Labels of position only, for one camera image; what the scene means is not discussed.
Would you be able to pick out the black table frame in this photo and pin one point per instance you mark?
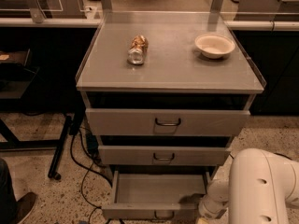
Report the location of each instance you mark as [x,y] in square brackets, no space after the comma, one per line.
[15,78]

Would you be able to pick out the dark trouser leg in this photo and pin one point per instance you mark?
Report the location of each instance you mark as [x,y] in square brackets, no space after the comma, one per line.
[8,203]

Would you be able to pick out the grey drawer cabinet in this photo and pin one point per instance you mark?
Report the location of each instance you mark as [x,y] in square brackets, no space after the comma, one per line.
[174,75]

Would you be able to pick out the grey top drawer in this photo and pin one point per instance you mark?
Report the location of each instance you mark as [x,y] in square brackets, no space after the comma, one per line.
[148,122]

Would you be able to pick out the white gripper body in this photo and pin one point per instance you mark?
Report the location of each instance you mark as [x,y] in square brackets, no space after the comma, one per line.
[207,208]

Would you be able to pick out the crushed gold can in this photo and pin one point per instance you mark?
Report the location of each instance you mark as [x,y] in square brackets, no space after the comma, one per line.
[138,50]

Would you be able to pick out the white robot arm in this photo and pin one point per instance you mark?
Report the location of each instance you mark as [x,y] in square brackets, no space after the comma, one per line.
[260,188]

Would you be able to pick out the white horizontal rail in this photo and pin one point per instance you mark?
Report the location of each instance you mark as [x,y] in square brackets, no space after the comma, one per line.
[289,26]

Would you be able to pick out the white bowl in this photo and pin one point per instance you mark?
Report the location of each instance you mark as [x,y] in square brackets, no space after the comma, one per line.
[214,46]

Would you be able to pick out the grey middle drawer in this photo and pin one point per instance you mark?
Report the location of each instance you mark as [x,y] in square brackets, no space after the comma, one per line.
[173,156]

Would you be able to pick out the grey bottom drawer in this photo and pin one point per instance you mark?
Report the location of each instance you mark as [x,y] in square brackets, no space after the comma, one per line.
[155,197]

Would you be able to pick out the grey drawer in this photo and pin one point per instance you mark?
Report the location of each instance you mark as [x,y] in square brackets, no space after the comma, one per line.
[173,156]
[155,197]
[148,122]

